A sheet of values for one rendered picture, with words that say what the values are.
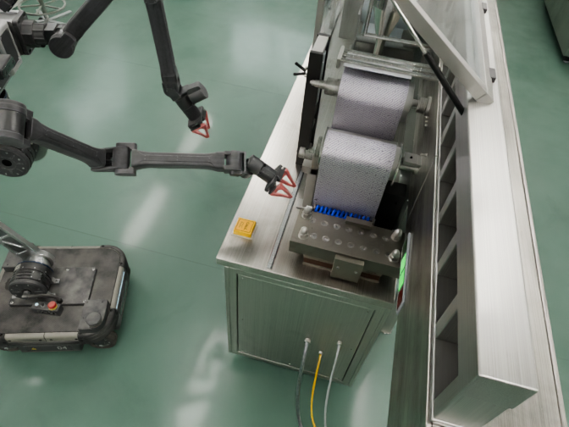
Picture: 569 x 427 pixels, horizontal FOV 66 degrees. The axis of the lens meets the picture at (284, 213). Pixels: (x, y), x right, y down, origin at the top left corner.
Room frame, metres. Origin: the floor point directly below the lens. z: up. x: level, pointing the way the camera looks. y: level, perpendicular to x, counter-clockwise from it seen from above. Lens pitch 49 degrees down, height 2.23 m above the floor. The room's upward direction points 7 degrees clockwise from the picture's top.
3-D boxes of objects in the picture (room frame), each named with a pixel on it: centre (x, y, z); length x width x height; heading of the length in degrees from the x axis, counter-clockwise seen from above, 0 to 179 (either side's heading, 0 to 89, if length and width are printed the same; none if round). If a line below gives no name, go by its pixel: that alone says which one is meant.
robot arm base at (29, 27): (1.37, 0.91, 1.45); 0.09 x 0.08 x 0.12; 9
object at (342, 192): (1.11, -0.22, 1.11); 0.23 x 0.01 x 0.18; 80
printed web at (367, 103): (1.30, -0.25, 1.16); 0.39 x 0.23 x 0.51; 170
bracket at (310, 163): (1.23, -0.08, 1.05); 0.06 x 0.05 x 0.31; 80
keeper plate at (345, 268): (0.89, -0.24, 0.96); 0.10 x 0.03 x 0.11; 80
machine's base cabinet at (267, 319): (2.10, -0.32, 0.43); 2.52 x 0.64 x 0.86; 170
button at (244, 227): (1.07, 0.15, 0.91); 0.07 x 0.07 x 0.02; 80
